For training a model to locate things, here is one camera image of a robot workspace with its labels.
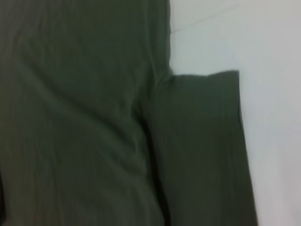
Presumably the dark green t-shirt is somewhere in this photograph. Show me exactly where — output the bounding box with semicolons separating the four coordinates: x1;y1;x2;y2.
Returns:
0;0;259;226

